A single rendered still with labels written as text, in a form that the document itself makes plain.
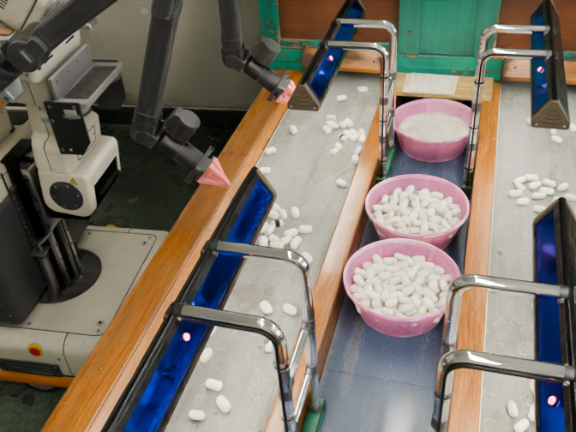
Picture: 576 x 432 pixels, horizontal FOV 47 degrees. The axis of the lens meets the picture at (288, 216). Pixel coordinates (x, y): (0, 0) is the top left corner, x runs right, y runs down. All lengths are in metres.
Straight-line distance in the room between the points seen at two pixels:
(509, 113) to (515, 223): 0.56
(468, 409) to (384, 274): 0.41
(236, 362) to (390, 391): 0.33
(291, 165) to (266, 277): 0.48
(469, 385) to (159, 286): 0.72
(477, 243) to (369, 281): 0.28
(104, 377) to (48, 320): 0.92
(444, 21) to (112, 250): 1.41
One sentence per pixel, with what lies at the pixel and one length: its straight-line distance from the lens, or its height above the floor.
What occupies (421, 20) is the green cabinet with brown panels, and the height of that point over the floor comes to 0.96.
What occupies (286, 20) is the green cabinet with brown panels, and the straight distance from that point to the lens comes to 2.40.
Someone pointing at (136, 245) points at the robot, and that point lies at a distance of 2.49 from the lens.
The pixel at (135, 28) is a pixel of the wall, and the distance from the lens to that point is 3.57.
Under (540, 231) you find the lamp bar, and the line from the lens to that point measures 1.21.
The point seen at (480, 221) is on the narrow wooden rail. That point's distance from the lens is 1.70.
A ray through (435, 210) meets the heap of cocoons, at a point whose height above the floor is 0.74.
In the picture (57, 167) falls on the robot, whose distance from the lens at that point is 1.98.
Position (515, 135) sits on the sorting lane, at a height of 0.74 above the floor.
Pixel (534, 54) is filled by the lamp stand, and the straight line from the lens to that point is 1.72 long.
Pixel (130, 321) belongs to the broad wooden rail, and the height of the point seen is 0.76.
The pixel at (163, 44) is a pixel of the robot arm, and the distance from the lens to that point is 1.50.
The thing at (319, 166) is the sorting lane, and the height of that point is 0.74.
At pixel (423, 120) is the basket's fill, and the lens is 2.16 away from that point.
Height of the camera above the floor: 1.81
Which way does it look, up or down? 38 degrees down
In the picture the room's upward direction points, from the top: 5 degrees counter-clockwise
